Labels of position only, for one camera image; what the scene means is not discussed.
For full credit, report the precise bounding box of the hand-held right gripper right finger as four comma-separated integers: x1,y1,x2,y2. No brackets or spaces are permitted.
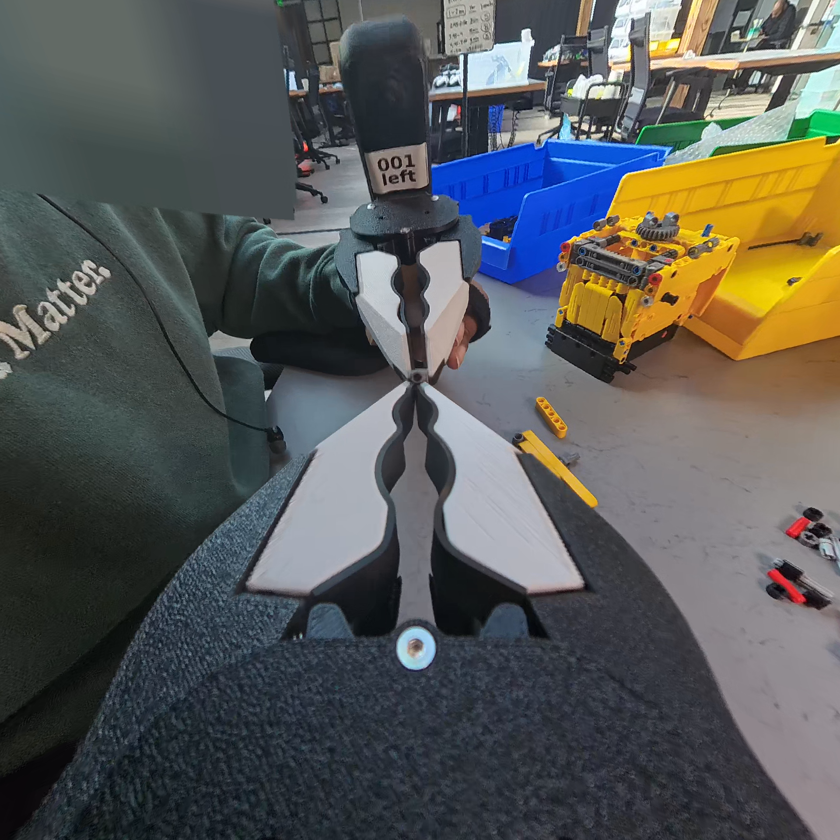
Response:
416,384,586,636

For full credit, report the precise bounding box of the clear plastic container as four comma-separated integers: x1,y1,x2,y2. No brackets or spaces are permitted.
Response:
469,29,536,89

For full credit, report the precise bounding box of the black quilted cushion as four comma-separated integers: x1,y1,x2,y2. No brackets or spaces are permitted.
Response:
249,328,395,378

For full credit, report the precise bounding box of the long wooden table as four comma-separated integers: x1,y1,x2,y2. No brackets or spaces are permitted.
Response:
538,47,840,126

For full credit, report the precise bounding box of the short yellow lego beam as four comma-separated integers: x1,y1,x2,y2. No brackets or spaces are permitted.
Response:
535,395,569,439

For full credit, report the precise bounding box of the person's left hand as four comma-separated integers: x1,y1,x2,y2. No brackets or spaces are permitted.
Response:
445,307,476,370

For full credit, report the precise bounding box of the work table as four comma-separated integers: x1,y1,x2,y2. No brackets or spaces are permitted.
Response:
428,79,549,158

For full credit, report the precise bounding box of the black utility cart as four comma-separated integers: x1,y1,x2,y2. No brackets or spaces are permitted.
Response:
558,75,631,142

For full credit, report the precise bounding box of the pile of small lego pieces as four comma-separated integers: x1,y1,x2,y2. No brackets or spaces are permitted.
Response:
764,505,840,611

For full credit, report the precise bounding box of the whiteboard with writing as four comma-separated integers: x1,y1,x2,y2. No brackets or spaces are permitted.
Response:
441,0,497,59

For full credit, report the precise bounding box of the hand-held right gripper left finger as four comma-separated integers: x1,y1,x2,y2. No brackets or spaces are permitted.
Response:
246,382,416,636

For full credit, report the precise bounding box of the yellow plastic bin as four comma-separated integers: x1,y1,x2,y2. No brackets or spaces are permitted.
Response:
607,136,840,362

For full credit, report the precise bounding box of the blue plastic bin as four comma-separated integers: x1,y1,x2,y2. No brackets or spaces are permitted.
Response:
479,147,675,286
430,139,549,227

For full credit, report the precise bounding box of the bubble wrap sheet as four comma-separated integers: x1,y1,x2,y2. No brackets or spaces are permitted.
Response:
669,101,798,165

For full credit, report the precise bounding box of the yellow black lego vehicle model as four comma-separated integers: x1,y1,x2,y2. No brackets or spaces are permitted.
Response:
545,211,741,385

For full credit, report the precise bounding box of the black drawstring cord with toggle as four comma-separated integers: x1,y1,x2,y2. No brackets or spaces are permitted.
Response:
39,193,288,455

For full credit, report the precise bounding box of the green plastic bin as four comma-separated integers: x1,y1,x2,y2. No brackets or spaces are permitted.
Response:
635,108,840,155

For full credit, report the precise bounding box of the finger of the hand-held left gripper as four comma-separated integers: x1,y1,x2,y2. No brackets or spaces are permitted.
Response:
354,251,414,382
419,239,471,384

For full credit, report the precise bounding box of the long yellow lego beam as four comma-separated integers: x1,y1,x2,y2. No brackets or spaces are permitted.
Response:
512,430,599,509

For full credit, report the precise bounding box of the person's left forearm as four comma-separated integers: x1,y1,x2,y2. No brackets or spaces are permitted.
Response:
203,213,361,339

